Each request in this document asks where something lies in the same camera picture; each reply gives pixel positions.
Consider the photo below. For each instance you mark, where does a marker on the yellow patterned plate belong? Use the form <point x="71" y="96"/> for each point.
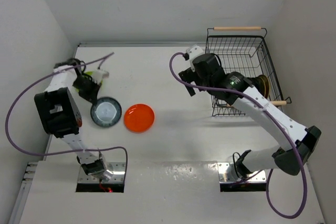
<point x="266" y="85"/>

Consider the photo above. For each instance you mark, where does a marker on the orange plate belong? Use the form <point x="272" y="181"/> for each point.
<point x="139" y="118"/>

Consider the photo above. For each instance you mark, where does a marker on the black wire dish rack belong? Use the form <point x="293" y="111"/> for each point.
<point x="244" y="49"/>

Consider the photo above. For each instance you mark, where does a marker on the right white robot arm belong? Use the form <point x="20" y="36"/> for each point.
<point x="296" y="142"/>

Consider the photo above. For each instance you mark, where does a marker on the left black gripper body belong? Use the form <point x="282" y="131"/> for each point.
<point x="87" y="86"/>

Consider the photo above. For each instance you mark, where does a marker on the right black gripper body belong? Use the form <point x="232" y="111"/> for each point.
<point x="188" y="75"/>

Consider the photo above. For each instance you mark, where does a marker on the green plate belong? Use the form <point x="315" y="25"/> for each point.
<point x="89" y="73"/>

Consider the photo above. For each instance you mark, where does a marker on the blue patterned plate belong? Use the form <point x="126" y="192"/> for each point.
<point x="106" y="112"/>

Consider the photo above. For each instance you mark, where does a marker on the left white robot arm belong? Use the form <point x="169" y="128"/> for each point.
<point x="61" y="118"/>

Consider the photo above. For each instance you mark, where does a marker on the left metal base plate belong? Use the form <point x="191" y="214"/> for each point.
<point x="115" y="175"/>

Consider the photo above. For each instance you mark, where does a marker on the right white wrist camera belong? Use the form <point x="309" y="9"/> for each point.
<point x="192" y="52"/>

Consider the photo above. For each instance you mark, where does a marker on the metal base plate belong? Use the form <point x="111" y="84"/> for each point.
<point x="115" y="175"/>
<point x="227" y="174"/>

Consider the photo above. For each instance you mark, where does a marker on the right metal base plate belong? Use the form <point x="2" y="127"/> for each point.
<point x="227" y="174"/>

